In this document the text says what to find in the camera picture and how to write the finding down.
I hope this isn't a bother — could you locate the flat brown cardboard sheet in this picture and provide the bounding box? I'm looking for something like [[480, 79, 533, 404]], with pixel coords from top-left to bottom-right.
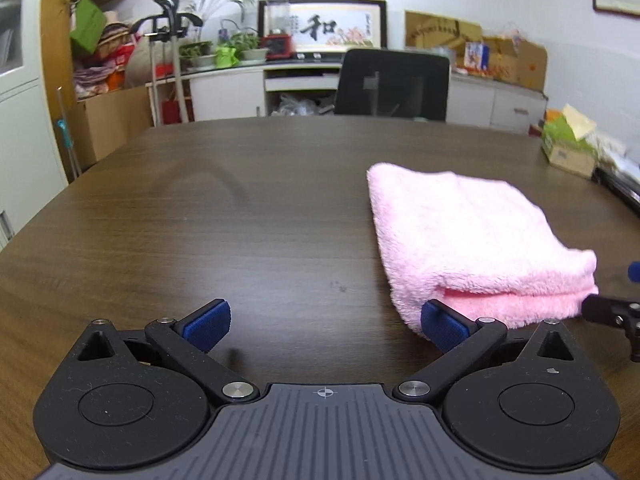
[[405, 11, 483, 55]]

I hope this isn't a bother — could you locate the green tissue box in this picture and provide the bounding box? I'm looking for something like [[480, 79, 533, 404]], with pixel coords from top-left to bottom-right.
[[541, 108, 598, 179]]

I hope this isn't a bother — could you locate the red base blender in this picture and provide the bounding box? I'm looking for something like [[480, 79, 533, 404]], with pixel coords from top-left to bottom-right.
[[260, 0, 294, 61]]

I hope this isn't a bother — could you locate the black office chair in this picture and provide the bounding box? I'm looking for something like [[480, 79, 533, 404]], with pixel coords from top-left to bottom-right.
[[333, 49, 450, 122]]

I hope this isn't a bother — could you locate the mop with teal clip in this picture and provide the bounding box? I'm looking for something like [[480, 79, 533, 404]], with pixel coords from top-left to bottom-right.
[[56, 87, 81, 180]]

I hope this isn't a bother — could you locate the pink fluffy towel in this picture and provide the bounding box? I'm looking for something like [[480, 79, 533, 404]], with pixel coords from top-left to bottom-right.
[[367, 162, 599, 334]]

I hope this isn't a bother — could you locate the white side cabinet with drawers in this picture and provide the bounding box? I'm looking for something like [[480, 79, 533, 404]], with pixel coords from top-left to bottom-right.
[[446, 73, 548, 134]]

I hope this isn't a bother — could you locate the white metal filing cabinet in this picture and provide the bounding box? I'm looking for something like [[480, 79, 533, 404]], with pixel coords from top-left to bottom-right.
[[0, 0, 67, 246]]

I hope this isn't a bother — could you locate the potted green plant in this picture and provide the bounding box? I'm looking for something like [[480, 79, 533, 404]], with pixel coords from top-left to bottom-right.
[[230, 32, 269, 65]]

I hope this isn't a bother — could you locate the green cardboard box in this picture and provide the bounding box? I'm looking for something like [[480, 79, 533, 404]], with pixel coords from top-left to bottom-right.
[[70, 0, 106, 56]]

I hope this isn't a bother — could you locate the white low cabinet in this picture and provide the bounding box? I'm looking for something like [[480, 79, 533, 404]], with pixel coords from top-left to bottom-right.
[[145, 58, 346, 124]]

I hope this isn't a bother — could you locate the green watering can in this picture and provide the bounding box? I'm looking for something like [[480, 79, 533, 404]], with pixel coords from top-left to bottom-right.
[[215, 46, 240, 70]]

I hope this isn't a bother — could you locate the cardboard box with red letters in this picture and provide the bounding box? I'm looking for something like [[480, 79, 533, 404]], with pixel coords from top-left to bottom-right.
[[484, 37, 548, 92]]

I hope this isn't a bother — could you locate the large brown cardboard box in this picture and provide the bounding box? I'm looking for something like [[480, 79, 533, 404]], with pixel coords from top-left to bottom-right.
[[68, 87, 153, 170]]

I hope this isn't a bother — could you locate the framed calligraphy with lotus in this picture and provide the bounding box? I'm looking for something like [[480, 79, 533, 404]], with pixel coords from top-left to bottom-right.
[[257, 0, 387, 60]]

